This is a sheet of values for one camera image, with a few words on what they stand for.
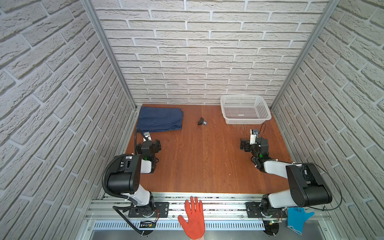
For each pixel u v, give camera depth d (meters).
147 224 0.72
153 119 1.10
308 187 0.45
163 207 0.74
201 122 1.08
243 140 0.85
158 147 0.88
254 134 0.80
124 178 0.45
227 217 0.74
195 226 0.69
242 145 0.86
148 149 0.71
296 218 0.73
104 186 0.43
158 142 0.87
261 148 0.70
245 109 1.18
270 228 0.71
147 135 0.82
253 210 0.73
